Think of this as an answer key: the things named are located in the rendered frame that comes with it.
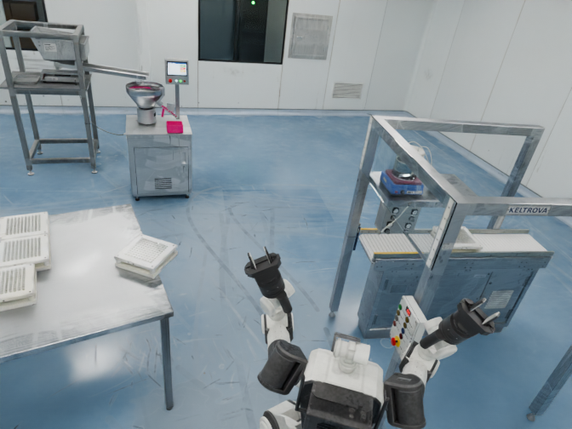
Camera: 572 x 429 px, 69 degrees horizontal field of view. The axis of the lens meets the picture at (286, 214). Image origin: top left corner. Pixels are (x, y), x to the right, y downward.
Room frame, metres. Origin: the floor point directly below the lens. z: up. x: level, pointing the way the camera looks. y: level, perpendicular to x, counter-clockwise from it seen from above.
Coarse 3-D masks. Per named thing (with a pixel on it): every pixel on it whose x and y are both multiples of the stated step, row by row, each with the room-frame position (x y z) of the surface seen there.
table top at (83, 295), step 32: (64, 224) 2.09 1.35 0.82; (96, 224) 2.13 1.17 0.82; (128, 224) 2.17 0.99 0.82; (64, 256) 1.79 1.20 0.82; (96, 256) 1.82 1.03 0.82; (64, 288) 1.55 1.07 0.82; (96, 288) 1.58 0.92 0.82; (128, 288) 1.61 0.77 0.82; (160, 288) 1.64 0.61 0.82; (0, 320) 1.29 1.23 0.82; (32, 320) 1.32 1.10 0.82; (64, 320) 1.34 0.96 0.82; (96, 320) 1.37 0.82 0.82; (128, 320) 1.39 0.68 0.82; (0, 352) 1.13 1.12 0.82; (32, 352) 1.16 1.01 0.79
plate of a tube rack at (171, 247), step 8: (136, 240) 1.92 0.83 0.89; (152, 240) 1.94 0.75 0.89; (160, 240) 1.95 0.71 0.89; (128, 248) 1.85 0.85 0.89; (168, 248) 1.89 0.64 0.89; (120, 256) 1.76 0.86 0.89; (128, 256) 1.77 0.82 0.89; (160, 256) 1.81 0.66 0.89; (136, 264) 1.72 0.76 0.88; (144, 264) 1.73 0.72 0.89; (152, 264) 1.74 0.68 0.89; (160, 264) 1.76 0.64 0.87
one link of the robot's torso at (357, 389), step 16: (320, 352) 1.01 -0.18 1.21; (304, 368) 0.95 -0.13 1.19; (320, 368) 0.94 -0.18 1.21; (336, 368) 0.95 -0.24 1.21; (368, 368) 0.97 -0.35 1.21; (304, 384) 0.89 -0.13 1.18; (320, 384) 0.88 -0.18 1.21; (336, 384) 0.89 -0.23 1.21; (352, 384) 0.90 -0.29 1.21; (368, 384) 0.90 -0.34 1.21; (304, 400) 0.89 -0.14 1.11; (320, 400) 0.82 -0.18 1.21; (336, 400) 0.83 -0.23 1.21; (352, 400) 0.84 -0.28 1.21; (368, 400) 0.84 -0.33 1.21; (384, 400) 0.83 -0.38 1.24; (304, 416) 0.88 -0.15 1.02; (320, 416) 0.77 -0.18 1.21; (336, 416) 0.78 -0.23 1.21; (352, 416) 0.78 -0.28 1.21; (368, 416) 0.79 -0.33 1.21
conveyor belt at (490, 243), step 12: (360, 240) 2.38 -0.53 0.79; (372, 240) 2.36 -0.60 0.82; (384, 240) 2.37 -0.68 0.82; (396, 240) 2.39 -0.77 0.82; (408, 240) 2.41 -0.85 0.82; (480, 240) 2.54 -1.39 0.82; (492, 240) 2.56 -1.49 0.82; (504, 240) 2.58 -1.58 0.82; (516, 240) 2.60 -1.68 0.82; (528, 240) 2.62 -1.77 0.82; (372, 252) 2.22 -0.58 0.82
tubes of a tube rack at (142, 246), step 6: (144, 240) 1.93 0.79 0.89; (138, 246) 1.87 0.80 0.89; (144, 246) 1.87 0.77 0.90; (150, 246) 1.87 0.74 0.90; (156, 246) 1.88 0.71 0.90; (162, 246) 1.90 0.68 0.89; (132, 252) 1.80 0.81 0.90; (138, 252) 1.81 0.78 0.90; (144, 252) 1.81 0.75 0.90; (150, 252) 1.83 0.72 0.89; (156, 252) 1.83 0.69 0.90; (150, 258) 1.78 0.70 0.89
